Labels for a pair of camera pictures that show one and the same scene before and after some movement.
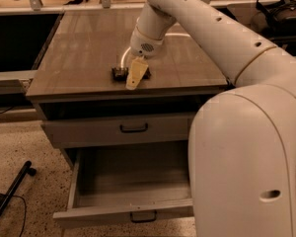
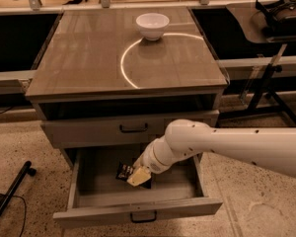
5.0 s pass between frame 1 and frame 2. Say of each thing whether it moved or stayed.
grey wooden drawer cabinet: stayed
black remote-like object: moved
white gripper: moved
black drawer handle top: stayed
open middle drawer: stayed
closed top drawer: stayed
